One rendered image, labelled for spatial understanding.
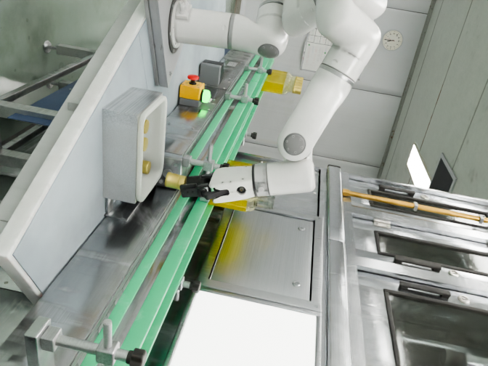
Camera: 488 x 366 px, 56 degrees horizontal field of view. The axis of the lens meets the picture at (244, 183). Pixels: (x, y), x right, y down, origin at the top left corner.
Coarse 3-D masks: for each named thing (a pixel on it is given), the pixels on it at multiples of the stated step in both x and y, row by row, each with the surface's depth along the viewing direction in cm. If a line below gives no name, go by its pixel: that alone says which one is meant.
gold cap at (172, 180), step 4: (168, 172) 107; (168, 176) 106; (172, 176) 106; (176, 176) 106; (180, 176) 106; (184, 176) 107; (168, 180) 106; (172, 180) 106; (176, 180) 106; (180, 180) 106; (184, 180) 106; (168, 184) 106; (172, 184) 106; (176, 184) 106; (176, 188) 107
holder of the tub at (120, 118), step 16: (128, 96) 106; (144, 96) 108; (112, 112) 98; (128, 112) 98; (112, 128) 99; (128, 128) 99; (112, 144) 101; (128, 144) 100; (112, 160) 103; (128, 160) 102; (112, 176) 105; (128, 176) 104; (112, 192) 107; (128, 192) 106; (112, 208) 113; (128, 208) 114
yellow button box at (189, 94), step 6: (186, 84) 156; (192, 84) 157; (198, 84) 158; (204, 84) 160; (180, 90) 156; (186, 90) 155; (192, 90) 155; (198, 90) 155; (180, 96) 157; (186, 96) 156; (192, 96) 156; (198, 96) 156; (180, 102) 158; (186, 102) 157; (192, 102) 157; (198, 102) 157
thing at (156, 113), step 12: (156, 108) 113; (144, 120) 98; (156, 120) 114; (156, 132) 116; (156, 144) 117; (144, 156) 119; (156, 156) 119; (156, 168) 120; (144, 180) 115; (156, 180) 117; (144, 192) 110
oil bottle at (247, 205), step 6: (252, 198) 135; (258, 198) 137; (210, 204) 138; (216, 204) 138; (222, 204) 137; (228, 204) 137; (234, 204) 137; (240, 204) 136; (246, 204) 136; (252, 204) 136; (240, 210) 137; (246, 210) 137; (252, 210) 137
